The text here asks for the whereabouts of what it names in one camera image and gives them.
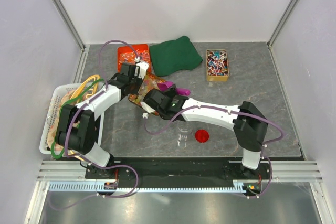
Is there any magenta plastic scoop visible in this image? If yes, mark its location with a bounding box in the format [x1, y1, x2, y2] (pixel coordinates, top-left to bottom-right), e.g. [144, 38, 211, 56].
[157, 81, 191, 96]

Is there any gold tin with star candies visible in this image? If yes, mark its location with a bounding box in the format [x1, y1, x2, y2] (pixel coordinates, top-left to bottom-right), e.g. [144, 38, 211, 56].
[128, 72, 165, 108]

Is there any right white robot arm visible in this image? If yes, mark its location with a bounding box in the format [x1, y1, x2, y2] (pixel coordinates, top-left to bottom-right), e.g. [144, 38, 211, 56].
[141, 89, 268, 179]

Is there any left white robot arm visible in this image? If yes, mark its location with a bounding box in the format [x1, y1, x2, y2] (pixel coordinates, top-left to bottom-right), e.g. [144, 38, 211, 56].
[55, 61, 149, 178]

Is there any orange plastic candy box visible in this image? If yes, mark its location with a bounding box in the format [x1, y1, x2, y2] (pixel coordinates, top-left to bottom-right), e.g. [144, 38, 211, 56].
[117, 44, 152, 72]

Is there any clear glass jar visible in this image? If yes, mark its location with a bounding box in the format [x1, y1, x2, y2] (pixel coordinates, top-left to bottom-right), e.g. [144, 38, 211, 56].
[177, 121, 192, 148]

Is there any red jar lid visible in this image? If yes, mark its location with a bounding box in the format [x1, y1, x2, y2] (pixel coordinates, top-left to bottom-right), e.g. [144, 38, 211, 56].
[195, 129, 209, 143]

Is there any folded green cloth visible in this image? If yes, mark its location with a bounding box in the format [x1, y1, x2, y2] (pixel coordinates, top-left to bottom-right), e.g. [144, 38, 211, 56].
[149, 36, 203, 77]

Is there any gold tin with lollipops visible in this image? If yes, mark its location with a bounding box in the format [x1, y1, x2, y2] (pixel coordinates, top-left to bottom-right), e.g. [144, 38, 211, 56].
[205, 49, 229, 82]

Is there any white plastic basket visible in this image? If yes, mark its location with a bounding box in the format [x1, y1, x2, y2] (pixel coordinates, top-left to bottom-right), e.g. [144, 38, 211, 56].
[39, 83, 106, 156]

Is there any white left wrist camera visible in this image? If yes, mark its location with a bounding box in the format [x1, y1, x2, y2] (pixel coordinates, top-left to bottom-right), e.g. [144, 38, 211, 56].
[135, 57, 149, 80]

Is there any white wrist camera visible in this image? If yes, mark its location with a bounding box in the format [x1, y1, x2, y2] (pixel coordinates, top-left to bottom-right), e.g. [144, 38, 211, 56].
[140, 101, 155, 119]
[135, 57, 149, 80]

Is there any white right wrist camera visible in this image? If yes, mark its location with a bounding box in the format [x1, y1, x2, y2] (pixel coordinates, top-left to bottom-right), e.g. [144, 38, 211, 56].
[140, 101, 155, 119]

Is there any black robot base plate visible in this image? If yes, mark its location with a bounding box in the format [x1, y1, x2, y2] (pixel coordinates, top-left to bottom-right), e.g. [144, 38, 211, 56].
[84, 156, 272, 182]

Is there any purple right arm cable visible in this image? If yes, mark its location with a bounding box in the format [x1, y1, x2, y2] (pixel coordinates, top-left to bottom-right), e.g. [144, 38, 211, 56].
[143, 103, 286, 200]

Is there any blue slotted cable duct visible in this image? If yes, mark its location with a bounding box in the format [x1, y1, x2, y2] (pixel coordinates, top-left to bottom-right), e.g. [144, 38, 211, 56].
[49, 181, 247, 193]

